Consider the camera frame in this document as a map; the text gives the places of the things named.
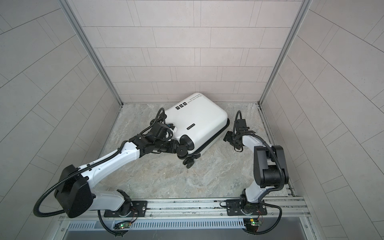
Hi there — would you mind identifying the left green circuit board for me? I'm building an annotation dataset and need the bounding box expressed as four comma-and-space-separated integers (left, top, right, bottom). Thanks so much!
114, 221, 132, 230

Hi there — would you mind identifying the aluminium mounting rail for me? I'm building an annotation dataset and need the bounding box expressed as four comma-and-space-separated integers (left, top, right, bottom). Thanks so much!
59, 194, 311, 221

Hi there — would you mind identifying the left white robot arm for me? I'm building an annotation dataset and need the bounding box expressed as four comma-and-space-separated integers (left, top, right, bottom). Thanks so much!
54, 122, 179, 218

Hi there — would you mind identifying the right green circuit board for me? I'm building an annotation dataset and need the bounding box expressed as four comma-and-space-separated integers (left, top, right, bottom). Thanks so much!
243, 219, 263, 233

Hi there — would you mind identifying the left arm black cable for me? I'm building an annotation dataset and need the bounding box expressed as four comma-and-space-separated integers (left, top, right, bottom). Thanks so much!
32, 107, 167, 238

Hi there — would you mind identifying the black suitcase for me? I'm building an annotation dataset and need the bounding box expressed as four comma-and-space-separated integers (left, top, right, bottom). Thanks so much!
165, 93, 230, 169

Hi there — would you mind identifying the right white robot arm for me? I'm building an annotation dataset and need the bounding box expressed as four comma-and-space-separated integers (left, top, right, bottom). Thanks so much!
224, 118, 289, 215

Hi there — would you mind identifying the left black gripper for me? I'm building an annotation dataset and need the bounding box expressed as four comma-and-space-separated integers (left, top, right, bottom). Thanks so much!
153, 139, 185, 154

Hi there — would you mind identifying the green circuit board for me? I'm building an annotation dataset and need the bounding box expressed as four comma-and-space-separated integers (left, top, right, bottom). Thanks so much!
114, 221, 132, 230
243, 219, 263, 233

